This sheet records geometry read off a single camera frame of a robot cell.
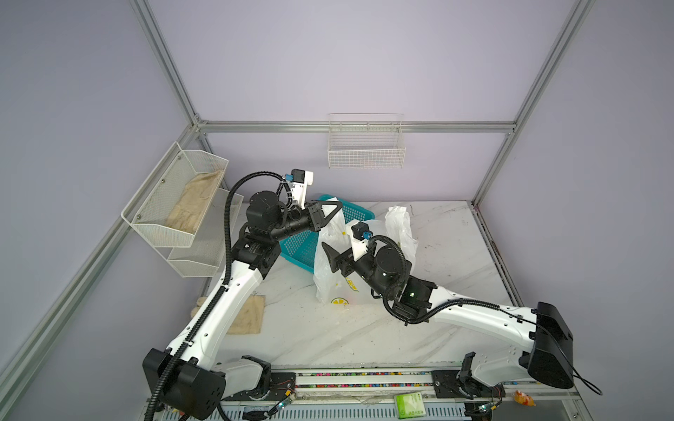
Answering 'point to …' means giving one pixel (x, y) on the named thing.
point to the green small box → (410, 405)
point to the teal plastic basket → (301, 249)
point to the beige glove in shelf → (188, 212)
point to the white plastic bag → (336, 288)
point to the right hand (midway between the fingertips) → (334, 235)
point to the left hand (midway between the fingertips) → (341, 206)
